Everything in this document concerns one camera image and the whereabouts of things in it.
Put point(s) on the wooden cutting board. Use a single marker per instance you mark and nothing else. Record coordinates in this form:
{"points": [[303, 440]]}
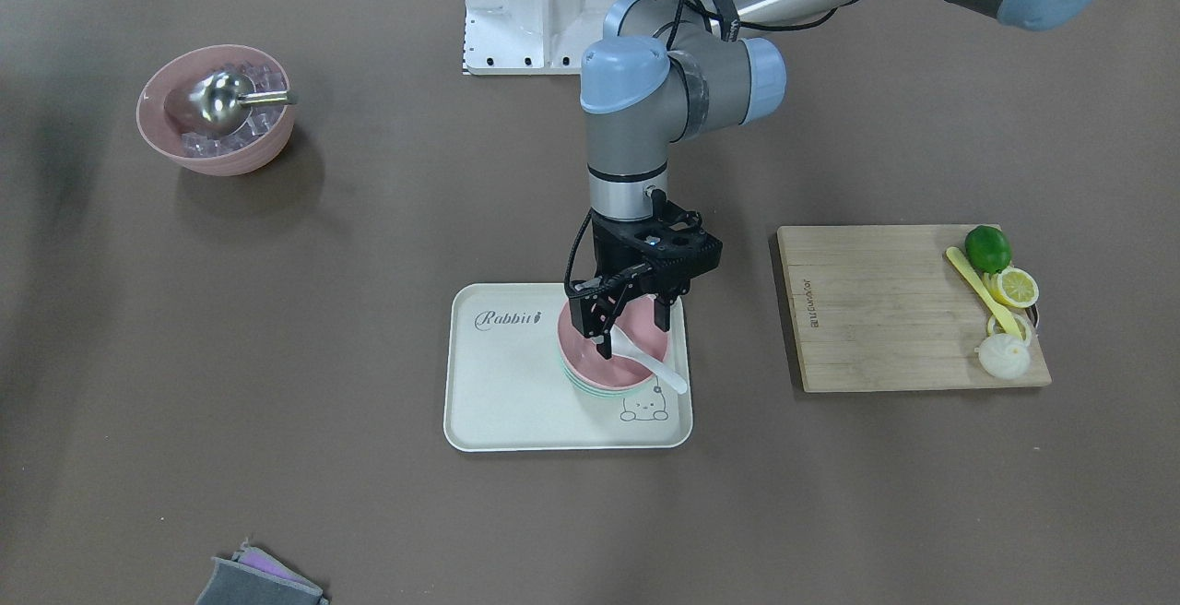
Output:
{"points": [[879, 308]]}

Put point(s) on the green lime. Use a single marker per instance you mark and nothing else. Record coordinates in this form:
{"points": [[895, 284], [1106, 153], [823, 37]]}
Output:
{"points": [[988, 249]]}

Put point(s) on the yellow plastic spoon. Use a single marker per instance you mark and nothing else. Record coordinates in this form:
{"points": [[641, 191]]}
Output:
{"points": [[960, 262]]}

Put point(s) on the lemon slice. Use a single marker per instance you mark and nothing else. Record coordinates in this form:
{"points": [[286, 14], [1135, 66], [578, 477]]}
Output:
{"points": [[1025, 331], [1014, 287]]}

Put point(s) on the metal ice scoop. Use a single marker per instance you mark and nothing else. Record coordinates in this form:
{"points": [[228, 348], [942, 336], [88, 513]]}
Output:
{"points": [[219, 104]]}

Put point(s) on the large pink ice bowl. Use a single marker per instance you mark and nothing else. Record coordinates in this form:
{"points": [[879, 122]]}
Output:
{"points": [[258, 141]]}

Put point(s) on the upper green bowl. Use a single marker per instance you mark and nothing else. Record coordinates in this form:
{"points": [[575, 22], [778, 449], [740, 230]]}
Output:
{"points": [[650, 384]]}

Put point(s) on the cream serving tray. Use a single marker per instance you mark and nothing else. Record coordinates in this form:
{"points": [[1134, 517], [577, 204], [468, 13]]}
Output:
{"points": [[506, 391]]}

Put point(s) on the purple folded cloth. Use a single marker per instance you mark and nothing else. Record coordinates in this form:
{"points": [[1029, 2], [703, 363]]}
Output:
{"points": [[265, 562]]}

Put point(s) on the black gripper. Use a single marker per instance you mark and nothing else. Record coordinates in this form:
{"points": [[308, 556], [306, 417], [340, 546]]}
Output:
{"points": [[612, 255]]}

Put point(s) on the white steamed bun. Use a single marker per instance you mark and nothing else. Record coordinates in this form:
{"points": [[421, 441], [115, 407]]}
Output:
{"points": [[1003, 356]]}

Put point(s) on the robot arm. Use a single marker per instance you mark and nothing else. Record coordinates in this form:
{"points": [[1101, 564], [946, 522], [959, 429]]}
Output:
{"points": [[667, 71]]}

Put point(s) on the white ceramic spoon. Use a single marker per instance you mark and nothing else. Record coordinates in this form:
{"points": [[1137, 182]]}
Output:
{"points": [[608, 375]]}

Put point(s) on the grey folded cloth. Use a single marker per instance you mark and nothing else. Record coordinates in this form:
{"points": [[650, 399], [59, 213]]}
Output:
{"points": [[239, 583]]}

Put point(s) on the white camera post base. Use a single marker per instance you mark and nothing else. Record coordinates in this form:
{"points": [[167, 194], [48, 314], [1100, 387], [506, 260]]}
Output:
{"points": [[530, 37]]}

